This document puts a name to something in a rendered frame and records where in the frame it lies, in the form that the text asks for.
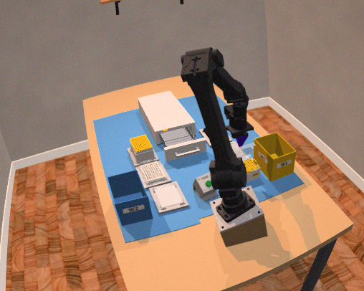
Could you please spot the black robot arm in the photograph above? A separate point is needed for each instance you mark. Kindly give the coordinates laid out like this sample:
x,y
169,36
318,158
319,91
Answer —
x,y
229,173

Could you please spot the blue bench mat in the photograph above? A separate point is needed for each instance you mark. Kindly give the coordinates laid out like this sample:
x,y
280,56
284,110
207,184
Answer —
x,y
113,135

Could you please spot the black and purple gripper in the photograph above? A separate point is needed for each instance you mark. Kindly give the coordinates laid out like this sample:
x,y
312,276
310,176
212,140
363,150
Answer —
x,y
239,132

